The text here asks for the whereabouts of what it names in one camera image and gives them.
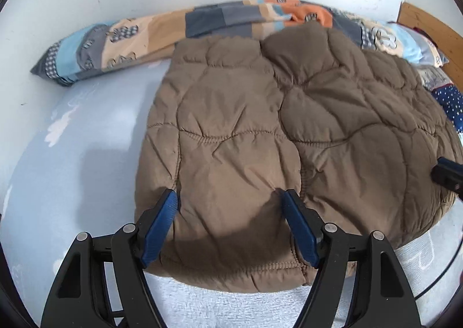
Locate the brown quilted puffer jacket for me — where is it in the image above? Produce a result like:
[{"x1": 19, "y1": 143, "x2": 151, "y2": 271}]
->
[{"x1": 135, "y1": 23, "x2": 462, "y2": 293}]

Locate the beige grey pillow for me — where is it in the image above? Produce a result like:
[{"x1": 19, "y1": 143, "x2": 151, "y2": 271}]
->
[{"x1": 416, "y1": 66, "x2": 453, "y2": 91}]

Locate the wooden headboard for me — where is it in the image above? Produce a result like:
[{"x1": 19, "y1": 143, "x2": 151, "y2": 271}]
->
[{"x1": 398, "y1": 2, "x2": 463, "y2": 91}]

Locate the colourful patchwork rolled quilt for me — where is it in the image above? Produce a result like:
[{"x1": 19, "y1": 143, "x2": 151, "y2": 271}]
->
[{"x1": 30, "y1": 0, "x2": 451, "y2": 88}]

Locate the dark red cloth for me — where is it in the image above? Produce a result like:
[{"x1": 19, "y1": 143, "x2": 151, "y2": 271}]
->
[{"x1": 413, "y1": 27, "x2": 439, "y2": 48}]

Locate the navy star-pattern pillow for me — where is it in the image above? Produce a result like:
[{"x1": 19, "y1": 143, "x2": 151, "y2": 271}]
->
[{"x1": 432, "y1": 84, "x2": 463, "y2": 134}]

